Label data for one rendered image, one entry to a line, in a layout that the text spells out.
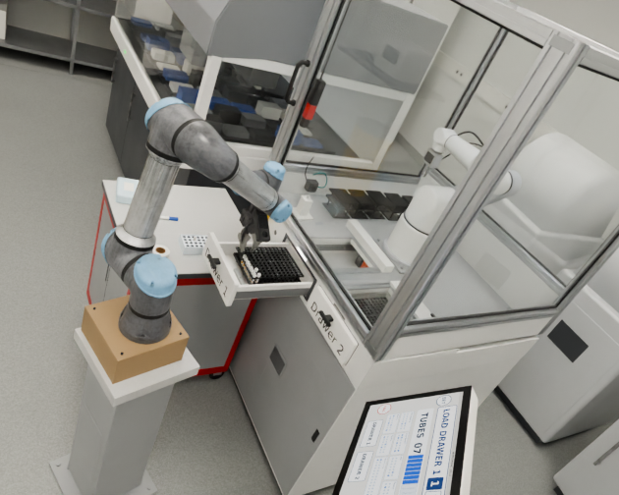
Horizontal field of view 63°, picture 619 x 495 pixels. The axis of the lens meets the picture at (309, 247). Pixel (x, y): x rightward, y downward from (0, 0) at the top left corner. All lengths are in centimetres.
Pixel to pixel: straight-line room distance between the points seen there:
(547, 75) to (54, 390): 218
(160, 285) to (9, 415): 119
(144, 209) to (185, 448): 128
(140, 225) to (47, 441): 118
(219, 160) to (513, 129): 71
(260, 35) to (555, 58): 139
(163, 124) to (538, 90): 89
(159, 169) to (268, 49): 116
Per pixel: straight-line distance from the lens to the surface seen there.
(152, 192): 142
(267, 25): 237
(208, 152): 127
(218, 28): 230
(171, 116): 133
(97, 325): 159
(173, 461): 238
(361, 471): 133
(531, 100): 133
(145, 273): 143
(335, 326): 180
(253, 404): 244
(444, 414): 137
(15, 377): 256
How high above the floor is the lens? 202
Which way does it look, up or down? 32 degrees down
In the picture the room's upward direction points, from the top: 25 degrees clockwise
